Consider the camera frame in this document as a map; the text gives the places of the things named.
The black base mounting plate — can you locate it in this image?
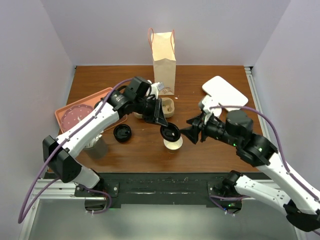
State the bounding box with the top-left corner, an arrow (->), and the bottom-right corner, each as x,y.
74,172 -> 252,210

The white rectangular tray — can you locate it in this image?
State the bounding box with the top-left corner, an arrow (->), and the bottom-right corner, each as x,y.
202,76 -> 249,107

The pink dotted plate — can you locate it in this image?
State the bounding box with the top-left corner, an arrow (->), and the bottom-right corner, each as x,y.
60,104 -> 94,132

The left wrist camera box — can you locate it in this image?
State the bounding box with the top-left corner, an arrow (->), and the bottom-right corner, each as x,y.
151,82 -> 165,92

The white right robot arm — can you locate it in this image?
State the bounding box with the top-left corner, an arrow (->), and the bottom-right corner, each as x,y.
180,95 -> 320,234

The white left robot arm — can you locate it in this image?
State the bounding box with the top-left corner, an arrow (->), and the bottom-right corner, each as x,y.
42,76 -> 168,196

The cardboard two-cup carrier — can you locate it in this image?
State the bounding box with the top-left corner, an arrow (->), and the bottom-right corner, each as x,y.
133,96 -> 175,119

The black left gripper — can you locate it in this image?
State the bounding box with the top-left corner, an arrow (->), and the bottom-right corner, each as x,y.
133,96 -> 168,127

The stack of black lids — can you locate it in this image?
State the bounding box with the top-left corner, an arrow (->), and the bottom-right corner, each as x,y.
113,124 -> 132,143

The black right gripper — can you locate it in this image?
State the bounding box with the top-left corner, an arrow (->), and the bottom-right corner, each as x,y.
178,109 -> 240,147

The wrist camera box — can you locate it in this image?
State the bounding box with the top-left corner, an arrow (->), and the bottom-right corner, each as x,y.
151,82 -> 165,92
198,95 -> 218,114

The single paper coffee cup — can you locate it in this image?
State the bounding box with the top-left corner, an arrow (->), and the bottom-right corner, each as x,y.
163,137 -> 183,151

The aluminium frame rail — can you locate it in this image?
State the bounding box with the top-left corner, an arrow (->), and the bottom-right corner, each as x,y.
18,65 -> 308,240

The grey cup with stirrers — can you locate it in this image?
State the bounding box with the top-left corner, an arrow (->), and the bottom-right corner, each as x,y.
83,134 -> 108,160

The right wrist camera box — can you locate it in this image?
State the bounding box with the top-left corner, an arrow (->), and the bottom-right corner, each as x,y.
198,95 -> 218,114

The brown paper takeout bag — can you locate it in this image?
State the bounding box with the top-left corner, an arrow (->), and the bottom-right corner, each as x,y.
147,27 -> 177,96

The black plastic cup lid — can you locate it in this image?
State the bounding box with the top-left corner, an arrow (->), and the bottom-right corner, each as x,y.
160,122 -> 181,143

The stack of paper cups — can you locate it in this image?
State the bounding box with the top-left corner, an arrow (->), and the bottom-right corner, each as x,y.
210,107 -> 222,118

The orange plastic tray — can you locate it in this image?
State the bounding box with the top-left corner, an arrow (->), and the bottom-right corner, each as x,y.
54,87 -> 112,133

